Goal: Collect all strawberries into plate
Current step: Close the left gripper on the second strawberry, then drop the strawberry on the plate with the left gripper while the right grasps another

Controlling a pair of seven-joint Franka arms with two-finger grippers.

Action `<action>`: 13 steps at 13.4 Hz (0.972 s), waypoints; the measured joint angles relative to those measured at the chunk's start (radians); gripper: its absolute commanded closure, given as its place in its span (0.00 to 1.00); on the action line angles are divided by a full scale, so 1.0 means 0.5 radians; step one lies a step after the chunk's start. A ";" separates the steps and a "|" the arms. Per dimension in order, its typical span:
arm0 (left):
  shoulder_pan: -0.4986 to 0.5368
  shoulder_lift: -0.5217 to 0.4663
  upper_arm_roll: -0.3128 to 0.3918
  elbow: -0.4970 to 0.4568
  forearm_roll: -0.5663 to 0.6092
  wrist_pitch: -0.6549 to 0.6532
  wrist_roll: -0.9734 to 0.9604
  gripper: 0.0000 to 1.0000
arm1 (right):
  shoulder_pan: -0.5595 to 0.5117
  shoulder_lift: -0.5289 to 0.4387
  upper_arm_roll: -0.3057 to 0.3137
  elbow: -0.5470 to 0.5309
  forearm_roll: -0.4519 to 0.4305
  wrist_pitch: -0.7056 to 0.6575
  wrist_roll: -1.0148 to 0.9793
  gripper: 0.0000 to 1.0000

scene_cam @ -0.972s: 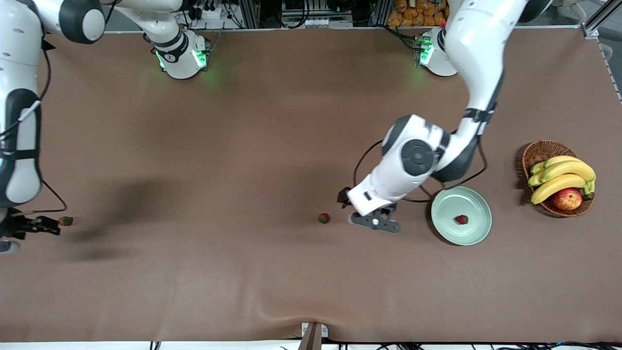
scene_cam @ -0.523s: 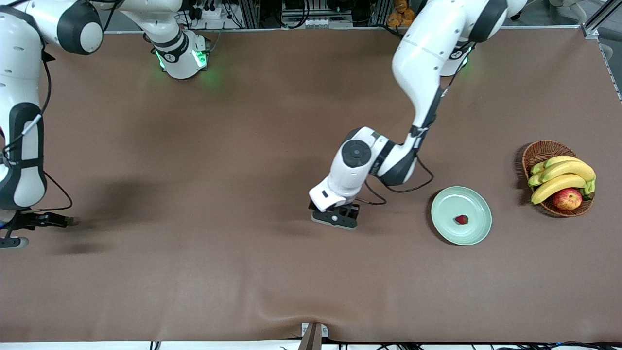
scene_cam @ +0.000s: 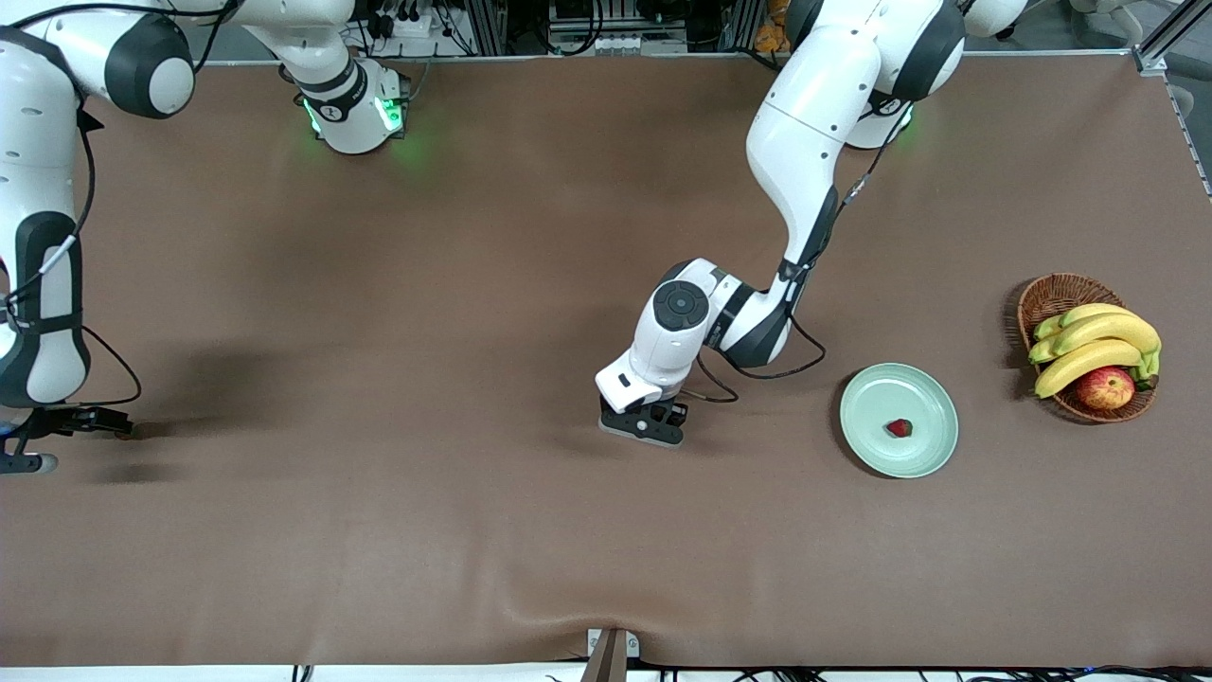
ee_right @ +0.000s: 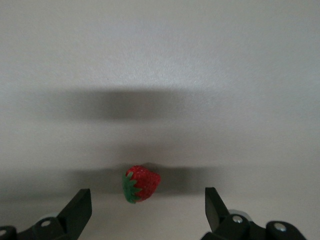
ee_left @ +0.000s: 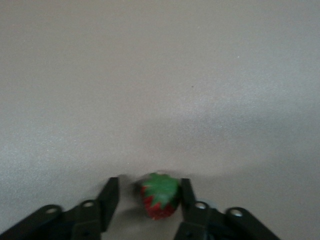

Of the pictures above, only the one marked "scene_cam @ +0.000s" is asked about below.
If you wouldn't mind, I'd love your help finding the red apple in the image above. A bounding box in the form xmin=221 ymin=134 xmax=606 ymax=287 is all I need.
xmin=1077 ymin=367 xmax=1135 ymax=411

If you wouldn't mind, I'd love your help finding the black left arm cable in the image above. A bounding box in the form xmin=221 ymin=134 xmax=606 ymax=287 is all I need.
xmin=686 ymin=95 xmax=915 ymax=405

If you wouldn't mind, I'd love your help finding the grey support post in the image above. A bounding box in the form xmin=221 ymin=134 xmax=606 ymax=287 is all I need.
xmin=579 ymin=629 xmax=628 ymax=682

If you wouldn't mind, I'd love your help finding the brown wicker basket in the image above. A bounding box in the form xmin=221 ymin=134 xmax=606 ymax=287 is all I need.
xmin=1017 ymin=273 xmax=1158 ymax=424

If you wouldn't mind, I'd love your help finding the aluminium frame post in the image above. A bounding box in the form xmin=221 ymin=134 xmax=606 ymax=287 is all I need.
xmin=464 ymin=0 xmax=508 ymax=56

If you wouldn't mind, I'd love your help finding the long white power strip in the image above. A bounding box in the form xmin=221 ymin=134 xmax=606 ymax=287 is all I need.
xmin=549 ymin=33 xmax=688 ymax=56

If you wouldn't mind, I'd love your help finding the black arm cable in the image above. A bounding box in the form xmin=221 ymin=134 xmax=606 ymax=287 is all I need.
xmin=686 ymin=95 xmax=915 ymax=405
xmin=0 ymin=0 xmax=238 ymax=410

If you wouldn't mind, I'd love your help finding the bag of orange buns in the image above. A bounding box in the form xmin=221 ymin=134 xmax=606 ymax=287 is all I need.
xmin=755 ymin=0 xmax=793 ymax=53

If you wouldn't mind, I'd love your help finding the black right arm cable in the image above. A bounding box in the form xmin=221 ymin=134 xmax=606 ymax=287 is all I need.
xmin=0 ymin=0 xmax=238 ymax=410

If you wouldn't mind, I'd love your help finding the brown table mat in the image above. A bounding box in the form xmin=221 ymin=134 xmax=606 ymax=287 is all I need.
xmin=0 ymin=55 xmax=1212 ymax=669

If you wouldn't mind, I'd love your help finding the aluminium frame strut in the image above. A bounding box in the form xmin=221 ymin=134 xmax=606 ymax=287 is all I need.
xmin=1132 ymin=0 xmax=1212 ymax=79

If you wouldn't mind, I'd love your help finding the pale green round plate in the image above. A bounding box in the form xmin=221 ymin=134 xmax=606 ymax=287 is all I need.
xmin=839 ymin=363 xmax=959 ymax=479

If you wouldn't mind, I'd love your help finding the large yellow banana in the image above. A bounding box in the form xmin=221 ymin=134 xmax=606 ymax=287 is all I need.
xmin=1035 ymin=339 xmax=1143 ymax=399

